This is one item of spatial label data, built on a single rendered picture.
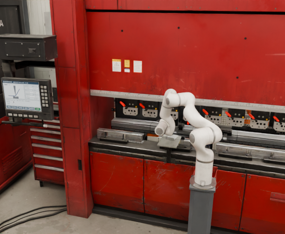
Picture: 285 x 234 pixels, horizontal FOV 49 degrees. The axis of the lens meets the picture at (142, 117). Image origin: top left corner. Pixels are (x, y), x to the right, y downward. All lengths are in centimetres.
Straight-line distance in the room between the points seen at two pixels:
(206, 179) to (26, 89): 167
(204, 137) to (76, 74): 143
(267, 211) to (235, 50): 151
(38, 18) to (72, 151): 522
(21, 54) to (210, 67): 161
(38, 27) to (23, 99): 527
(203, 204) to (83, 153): 142
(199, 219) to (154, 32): 161
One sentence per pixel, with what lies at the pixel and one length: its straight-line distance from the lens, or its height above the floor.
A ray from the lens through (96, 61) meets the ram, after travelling 313.
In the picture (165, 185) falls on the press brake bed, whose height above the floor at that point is 52.
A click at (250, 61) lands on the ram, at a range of 284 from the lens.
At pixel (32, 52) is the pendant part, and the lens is 282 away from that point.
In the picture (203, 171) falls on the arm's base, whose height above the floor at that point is 112.
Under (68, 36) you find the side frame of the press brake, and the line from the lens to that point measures 299.
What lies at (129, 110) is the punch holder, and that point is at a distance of 313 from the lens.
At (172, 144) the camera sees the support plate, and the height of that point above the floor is 100.
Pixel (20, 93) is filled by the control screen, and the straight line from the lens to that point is 295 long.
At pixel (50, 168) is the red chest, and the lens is 403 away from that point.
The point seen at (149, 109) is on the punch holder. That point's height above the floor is 125.
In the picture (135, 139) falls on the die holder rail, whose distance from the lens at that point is 323.
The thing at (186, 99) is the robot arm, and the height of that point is 154.
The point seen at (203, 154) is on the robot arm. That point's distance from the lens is 219.
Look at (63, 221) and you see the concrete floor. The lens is 369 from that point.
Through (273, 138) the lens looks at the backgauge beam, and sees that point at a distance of 335.
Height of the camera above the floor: 220
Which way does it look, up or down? 19 degrees down
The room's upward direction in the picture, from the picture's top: straight up
